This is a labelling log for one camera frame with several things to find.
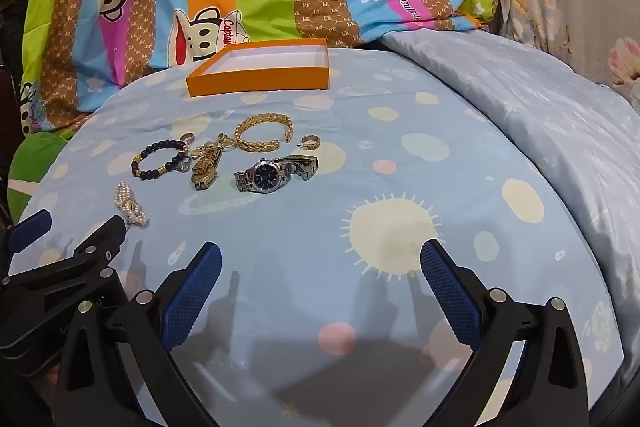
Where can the green cloth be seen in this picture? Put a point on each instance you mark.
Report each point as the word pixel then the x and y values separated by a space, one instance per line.
pixel 35 157

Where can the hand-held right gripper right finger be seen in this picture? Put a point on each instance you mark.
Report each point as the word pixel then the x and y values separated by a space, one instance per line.
pixel 450 294

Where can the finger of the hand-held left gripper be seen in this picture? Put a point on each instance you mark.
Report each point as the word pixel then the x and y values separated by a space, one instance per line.
pixel 30 229
pixel 95 244

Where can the gold hoop earring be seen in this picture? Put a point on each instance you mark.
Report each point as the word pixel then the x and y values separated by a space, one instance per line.
pixel 314 144

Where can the silver wristwatch blue dial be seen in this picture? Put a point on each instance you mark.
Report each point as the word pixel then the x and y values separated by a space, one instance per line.
pixel 265 174

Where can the small hoop earring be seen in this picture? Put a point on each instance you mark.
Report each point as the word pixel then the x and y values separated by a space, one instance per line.
pixel 192 138

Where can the orange cardboard box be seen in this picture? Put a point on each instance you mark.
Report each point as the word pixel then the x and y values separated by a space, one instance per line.
pixel 260 79

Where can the pale blue quilt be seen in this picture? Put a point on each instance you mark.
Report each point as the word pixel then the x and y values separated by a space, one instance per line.
pixel 525 97

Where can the gold wristwatch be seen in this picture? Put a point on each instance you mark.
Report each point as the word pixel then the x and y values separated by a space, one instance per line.
pixel 204 172

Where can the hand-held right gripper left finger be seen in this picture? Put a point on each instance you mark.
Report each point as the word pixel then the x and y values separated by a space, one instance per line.
pixel 192 294

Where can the gold braided bangle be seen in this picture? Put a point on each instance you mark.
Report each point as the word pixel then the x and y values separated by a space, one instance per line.
pixel 262 117

